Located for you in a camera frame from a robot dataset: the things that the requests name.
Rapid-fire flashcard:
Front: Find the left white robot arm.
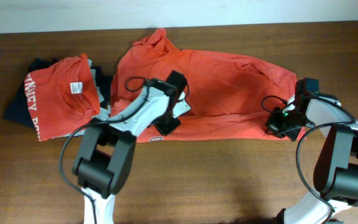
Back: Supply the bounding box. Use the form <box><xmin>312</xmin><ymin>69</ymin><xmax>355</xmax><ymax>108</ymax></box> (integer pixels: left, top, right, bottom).
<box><xmin>72</xmin><ymin>78</ymin><xmax>188</xmax><ymax>223</ymax></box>

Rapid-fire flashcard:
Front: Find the folded grey garment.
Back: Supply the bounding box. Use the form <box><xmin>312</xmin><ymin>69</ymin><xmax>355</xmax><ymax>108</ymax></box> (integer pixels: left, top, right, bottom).
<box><xmin>39</xmin><ymin>54</ymin><xmax>111</xmax><ymax>140</ymax></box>

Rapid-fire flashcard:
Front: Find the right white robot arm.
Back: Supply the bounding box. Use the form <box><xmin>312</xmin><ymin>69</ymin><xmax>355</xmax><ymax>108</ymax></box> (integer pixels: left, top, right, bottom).
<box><xmin>265</xmin><ymin>92</ymin><xmax>358</xmax><ymax>223</ymax></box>

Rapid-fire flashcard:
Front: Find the folded orange printed t-shirt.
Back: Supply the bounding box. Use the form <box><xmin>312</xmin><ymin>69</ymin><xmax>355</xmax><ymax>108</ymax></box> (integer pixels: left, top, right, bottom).
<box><xmin>24</xmin><ymin>54</ymin><xmax>100</xmax><ymax>141</ymax></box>

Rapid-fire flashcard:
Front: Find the folded navy garment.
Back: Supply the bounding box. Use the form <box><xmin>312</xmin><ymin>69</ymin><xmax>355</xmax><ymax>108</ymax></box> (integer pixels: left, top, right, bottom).
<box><xmin>3</xmin><ymin>58</ymin><xmax>112</xmax><ymax>129</ymax></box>

